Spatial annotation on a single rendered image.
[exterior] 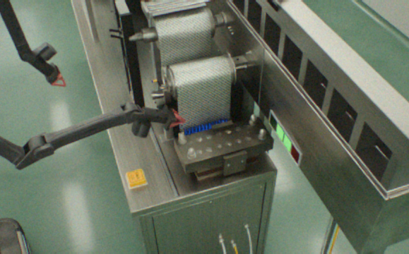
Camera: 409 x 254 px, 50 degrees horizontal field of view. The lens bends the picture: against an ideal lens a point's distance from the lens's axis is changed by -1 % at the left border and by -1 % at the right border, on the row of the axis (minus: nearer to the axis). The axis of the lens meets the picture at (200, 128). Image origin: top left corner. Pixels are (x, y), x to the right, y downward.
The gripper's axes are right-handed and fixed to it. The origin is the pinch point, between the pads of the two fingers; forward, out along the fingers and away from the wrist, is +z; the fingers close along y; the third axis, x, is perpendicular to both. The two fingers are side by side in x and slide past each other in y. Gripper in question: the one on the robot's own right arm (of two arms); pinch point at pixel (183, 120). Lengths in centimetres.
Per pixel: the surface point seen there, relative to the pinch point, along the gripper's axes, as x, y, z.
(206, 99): 12.8, 0.3, 4.9
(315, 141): 37, 51, 14
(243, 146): 5.5, 18.8, 20.0
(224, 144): 2.1, 15.3, 14.0
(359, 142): 51, 68, 8
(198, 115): 4.3, 0.3, 5.5
